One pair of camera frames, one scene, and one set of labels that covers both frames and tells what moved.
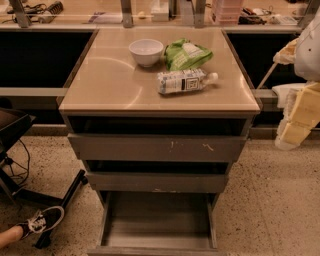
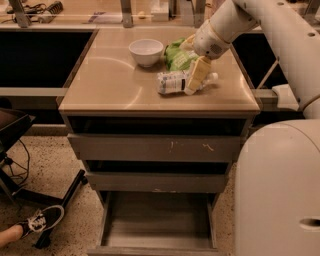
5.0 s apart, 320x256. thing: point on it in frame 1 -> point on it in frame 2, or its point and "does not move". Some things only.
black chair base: [12, 123] does not move
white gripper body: [309, 55] -> [207, 42]
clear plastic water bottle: [184, 80] does not move
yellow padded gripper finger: [287, 54] -> [188, 43]
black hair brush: [49, 12] does not move
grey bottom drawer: [156, 223] does not move
